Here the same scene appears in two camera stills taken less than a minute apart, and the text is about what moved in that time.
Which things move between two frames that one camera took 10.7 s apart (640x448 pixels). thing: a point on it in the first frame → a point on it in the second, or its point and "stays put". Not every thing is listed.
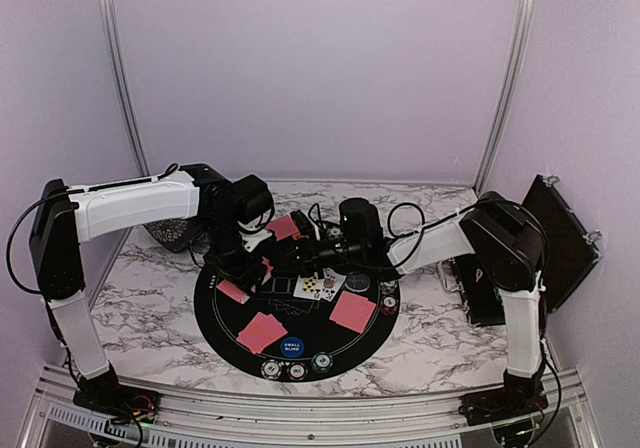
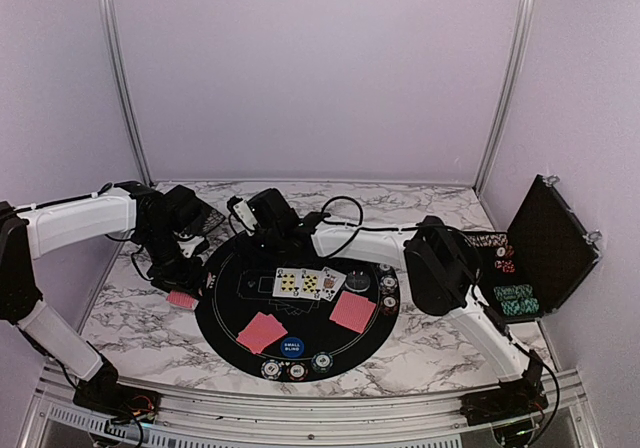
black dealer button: (357, 283) stays put
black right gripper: (307, 251) → (245, 239)
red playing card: (353, 312) stays put
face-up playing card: (330, 285) stays put
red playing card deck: (233, 292) → (182, 300)
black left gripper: (244, 274) → (187, 280)
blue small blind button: (292, 347) stays put
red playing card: (352, 311) stays put
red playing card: (261, 331) stays put
